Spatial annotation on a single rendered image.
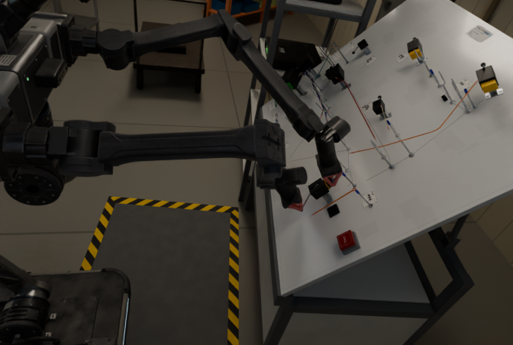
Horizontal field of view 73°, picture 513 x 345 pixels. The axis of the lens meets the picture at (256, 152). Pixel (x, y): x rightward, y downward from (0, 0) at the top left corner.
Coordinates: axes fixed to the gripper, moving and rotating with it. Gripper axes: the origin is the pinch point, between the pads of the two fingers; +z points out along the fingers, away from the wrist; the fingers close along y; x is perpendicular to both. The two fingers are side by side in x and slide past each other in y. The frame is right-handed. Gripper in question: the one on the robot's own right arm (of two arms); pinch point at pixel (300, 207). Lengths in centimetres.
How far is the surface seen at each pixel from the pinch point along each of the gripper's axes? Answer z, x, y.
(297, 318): 24.8, 18.7, -24.8
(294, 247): 5.3, 7.2, -11.1
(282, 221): 5.7, 9.8, 2.7
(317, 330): 37.4, 16.5, -24.9
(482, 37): -9, -84, 28
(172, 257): 45, 100, 50
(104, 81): -21, 164, 259
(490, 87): -14, -68, -3
